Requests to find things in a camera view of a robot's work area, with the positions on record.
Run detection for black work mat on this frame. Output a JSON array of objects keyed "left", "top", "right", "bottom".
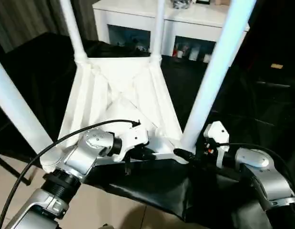
[{"left": 0, "top": 31, "right": 295, "bottom": 229}]

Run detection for white cabinet with glass doors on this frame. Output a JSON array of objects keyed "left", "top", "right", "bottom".
[{"left": 92, "top": 0, "right": 250, "bottom": 65}]

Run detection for small grey object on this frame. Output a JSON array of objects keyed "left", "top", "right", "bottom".
[{"left": 171, "top": 0, "right": 192, "bottom": 9}]

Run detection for grey curtain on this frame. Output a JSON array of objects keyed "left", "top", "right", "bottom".
[{"left": 0, "top": 0, "right": 98, "bottom": 51}]

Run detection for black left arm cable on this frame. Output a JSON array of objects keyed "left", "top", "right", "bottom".
[{"left": 0, "top": 119, "right": 141, "bottom": 229}]

